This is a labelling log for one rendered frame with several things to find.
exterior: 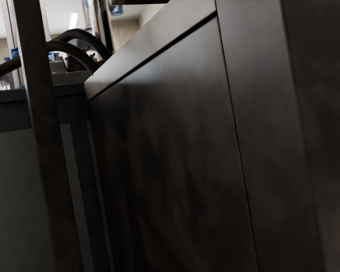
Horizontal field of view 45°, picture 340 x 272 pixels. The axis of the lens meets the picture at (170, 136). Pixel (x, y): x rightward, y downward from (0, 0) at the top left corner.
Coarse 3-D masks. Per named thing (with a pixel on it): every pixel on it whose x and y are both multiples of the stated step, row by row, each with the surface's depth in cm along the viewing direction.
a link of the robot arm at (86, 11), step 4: (84, 4) 243; (84, 8) 243; (84, 12) 244; (88, 12) 243; (84, 16) 244; (88, 16) 243; (84, 20) 245; (88, 20) 243; (88, 24) 243; (88, 28) 241; (92, 32) 241; (92, 48) 241
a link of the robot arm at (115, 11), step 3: (108, 0) 219; (108, 3) 219; (111, 3) 221; (108, 6) 220; (111, 6) 221; (114, 6) 223; (117, 6) 223; (120, 6) 224; (111, 9) 223; (114, 9) 223; (117, 9) 223; (120, 9) 224; (111, 12) 224; (114, 12) 224; (117, 12) 224; (120, 12) 225; (111, 15) 227; (114, 15) 228; (117, 15) 228
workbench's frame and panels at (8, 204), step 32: (0, 96) 126; (64, 96) 136; (0, 128) 128; (64, 128) 135; (0, 160) 127; (32, 160) 131; (96, 160) 139; (0, 192) 127; (32, 192) 130; (96, 192) 138; (0, 224) 126; (32, 224) 130; (96, 224) 137; (0, 256) 126; (32, 256) 129; (96, 256) 137
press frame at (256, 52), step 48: (240, 0) 46; (288, 0) 40; (336, 0) 42; (240, 48) 47; (288, 48) 40; (336, 48) 42; (240, 96) 49; (288, 96) 41; (336, 96) 42; (240, 144) 50; (288, 144) 42; (336, 144) 41; (288, 192) 43; (336, 192) 41; (288, 240) 44; (336, 240) 41
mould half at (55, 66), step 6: (60, 60) 159; (96, 60) 164; (54, 66) 158; (60, 66) 159; (60, 72) 158; (66, 72) 147; (72, 72) 148; (78, 72) 149; (84, 72) 150; (54, 78) 145; (60, 78) 146; (66, 78) 147; (72, 78) 148; (78, 78) 149; (84, 78) 149; (54, 84) 145
